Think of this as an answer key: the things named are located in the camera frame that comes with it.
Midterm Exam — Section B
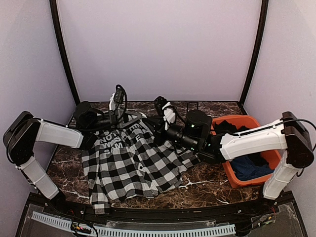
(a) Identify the blue garment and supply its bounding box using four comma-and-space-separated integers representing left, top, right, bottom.
230, 156, 274, 181

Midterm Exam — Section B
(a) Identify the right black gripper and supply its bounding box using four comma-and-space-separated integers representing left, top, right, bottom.
142, 115, 199, 152

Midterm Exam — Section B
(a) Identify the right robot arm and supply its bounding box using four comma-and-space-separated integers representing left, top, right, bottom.
147, 110, 315, 214

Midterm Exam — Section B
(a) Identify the right black frame post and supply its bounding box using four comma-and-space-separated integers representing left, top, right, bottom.
238, 0, 269, 110

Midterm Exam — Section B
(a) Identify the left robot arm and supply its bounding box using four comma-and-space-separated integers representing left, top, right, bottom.
3, 101, 143, 215

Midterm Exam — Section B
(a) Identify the orange plastic basket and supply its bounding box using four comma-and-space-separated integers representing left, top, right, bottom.
212, 115, 281, 188

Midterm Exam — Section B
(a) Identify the black white plaid shirt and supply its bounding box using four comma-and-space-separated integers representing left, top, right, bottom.
81, 120, 199, 215

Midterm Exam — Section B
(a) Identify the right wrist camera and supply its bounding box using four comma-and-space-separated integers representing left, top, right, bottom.
154, 96, 176, 131

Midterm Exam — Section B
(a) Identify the white slotted cable duct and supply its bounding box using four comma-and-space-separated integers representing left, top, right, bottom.
31, 211, 236, 237

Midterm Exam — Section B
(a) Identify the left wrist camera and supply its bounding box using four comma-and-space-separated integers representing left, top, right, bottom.
109, 84, 127, 111

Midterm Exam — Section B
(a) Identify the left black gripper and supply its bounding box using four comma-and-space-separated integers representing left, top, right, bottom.
88, 108, 144, 132

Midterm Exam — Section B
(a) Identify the left black frame post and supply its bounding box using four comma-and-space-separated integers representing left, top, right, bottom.
49, 0, 80, 105

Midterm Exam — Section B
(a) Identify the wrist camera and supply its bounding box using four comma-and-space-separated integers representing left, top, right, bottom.
154, 96, 176, 131
109, 84, 127, 111

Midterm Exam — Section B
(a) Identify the black frame post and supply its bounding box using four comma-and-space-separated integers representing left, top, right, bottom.
49, 0, 80, 105
238, 0, 269, 110

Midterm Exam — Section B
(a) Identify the black garment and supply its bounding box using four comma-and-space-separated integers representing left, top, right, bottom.
213, 120, 249, 133

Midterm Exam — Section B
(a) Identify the black front rail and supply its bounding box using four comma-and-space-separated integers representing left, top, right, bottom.
27, 191, 294, 227

